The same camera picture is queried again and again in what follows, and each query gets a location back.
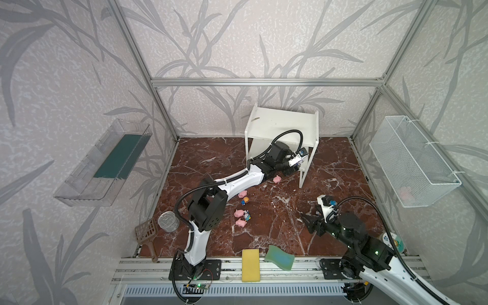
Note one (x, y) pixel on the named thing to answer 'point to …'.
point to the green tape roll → (396, 240)
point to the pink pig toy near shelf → (277, 179)
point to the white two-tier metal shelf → (265, 124)
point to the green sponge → (282, 258)
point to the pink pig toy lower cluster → (241, 223)
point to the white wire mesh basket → (418, 174)
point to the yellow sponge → (250, 265)
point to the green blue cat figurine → (246, 215)
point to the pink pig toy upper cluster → (243, 194)
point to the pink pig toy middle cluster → (239, 213)
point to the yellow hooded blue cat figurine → (246, 199)
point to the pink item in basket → (406, 195)
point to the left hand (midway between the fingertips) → (299, 154)
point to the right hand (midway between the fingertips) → (308, 205)
